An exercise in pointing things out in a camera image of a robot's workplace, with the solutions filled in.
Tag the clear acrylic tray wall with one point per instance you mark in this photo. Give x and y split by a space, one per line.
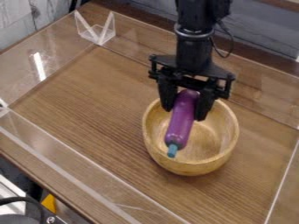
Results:
86 155

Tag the yellow black equipment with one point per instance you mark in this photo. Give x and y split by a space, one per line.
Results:
54 207

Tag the clear acrylic corner bracket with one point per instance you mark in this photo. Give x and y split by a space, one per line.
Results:
97 34

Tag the purple toy eggplant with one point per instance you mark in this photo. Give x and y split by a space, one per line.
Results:
180 124

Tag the brown wooden bowl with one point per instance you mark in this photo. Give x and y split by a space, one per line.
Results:
212 140

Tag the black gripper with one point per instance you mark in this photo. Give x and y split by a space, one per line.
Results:
189 69

